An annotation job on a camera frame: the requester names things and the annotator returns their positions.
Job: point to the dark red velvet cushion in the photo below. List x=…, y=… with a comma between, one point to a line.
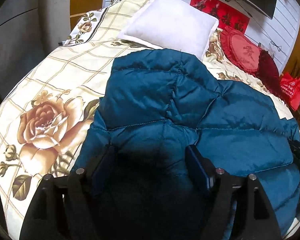
x=268, y=73

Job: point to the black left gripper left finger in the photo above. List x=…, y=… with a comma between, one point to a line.
x=64, y=207

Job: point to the blue down jacket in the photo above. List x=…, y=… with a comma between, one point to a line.
x=158, y=102

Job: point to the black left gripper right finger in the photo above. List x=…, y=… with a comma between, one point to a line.
x=231, y=200

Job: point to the red heart-shaped cushion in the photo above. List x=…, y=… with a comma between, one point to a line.
x=239, y=50

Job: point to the red shopping bag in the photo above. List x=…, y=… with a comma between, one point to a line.
x=290, y=87

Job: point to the white square pillow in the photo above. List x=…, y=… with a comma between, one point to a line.
x=171, y=24

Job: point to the red wall banner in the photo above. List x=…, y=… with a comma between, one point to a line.
x=227, y=15

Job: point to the floral cream bed quilt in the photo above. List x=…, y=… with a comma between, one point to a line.
x=70, y=80

